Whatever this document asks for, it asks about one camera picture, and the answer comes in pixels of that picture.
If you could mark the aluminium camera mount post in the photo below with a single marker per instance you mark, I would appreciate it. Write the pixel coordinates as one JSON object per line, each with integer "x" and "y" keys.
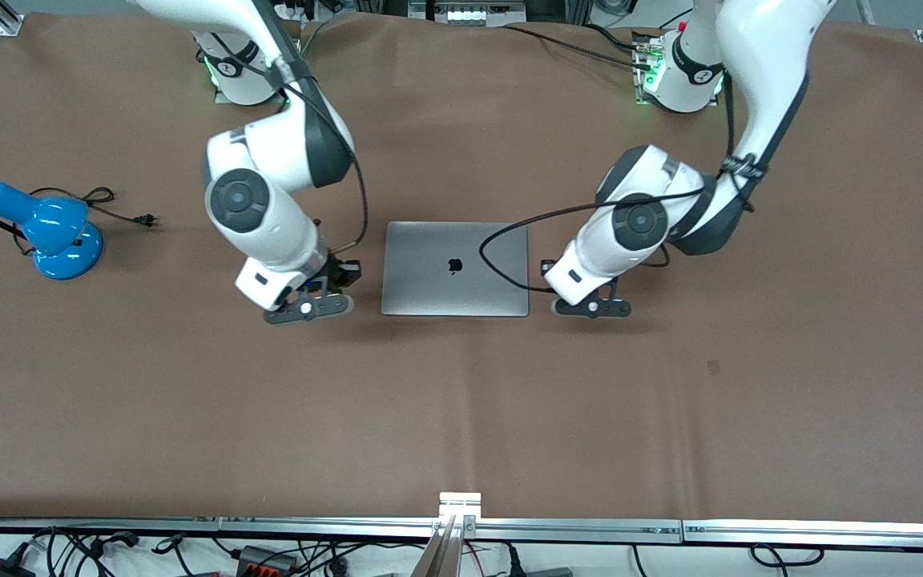
{"x": 453, "y": 529}

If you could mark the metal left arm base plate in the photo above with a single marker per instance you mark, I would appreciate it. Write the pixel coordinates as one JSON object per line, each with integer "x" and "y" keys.
{"x": 639, "y": 76}

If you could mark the black power adapter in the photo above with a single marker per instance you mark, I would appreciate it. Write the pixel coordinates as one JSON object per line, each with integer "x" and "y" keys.
{"x": 5, "y": 567}

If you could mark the white power strip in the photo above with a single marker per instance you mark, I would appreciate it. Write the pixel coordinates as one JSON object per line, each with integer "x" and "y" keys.
{"x": 468, "y": 12}

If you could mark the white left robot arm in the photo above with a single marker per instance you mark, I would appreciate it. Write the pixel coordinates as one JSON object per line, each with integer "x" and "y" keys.
{"x": 614, "y": 248}

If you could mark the black box with orange connectors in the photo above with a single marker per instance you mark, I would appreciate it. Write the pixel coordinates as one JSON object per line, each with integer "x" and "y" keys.
{"x": 268, "y": 558}

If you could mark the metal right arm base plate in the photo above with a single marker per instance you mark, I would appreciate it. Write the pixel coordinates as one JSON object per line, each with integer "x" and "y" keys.
{"x": 217, "y": 92}

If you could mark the aluminium table edge rail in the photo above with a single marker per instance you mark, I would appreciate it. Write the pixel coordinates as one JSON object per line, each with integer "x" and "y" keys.
{"x": 830, "y": 532}
{"x": 329, "y": 526}
{"x": 578, "y": 529}
{"x": 85, "y": 525}

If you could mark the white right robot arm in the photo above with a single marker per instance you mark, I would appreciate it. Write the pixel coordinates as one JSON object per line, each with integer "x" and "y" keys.
{"x": 269, "y": 208}

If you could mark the grey laptop computer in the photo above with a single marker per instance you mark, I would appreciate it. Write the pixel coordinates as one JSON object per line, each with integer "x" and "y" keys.
{"x": 455, "y": 268}

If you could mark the brown table cover sheet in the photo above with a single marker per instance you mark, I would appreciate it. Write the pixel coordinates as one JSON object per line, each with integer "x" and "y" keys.
{"x": 461, "y": 401}

